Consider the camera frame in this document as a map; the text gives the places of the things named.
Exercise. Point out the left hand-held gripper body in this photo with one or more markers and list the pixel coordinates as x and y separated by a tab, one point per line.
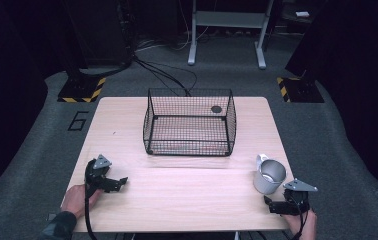
97	171

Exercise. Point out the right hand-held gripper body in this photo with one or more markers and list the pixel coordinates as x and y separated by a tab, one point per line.
297	195

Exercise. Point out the silver metal cup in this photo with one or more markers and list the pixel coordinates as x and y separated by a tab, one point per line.
267	176

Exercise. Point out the person's right hand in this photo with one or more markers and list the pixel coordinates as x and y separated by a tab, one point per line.
302	226

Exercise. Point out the person's left hand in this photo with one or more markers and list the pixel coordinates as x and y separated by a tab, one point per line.
77	200

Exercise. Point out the black round table grommet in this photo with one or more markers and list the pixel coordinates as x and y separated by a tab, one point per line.
216	109

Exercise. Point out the black equipment stand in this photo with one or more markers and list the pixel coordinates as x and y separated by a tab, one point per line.
100	33

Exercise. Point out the small white box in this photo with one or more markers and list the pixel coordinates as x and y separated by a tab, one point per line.
302	14

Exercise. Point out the white metal stand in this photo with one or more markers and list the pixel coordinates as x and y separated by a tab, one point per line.
227	20

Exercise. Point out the black yellow striped base plate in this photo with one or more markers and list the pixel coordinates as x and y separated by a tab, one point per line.
83	90
298	90

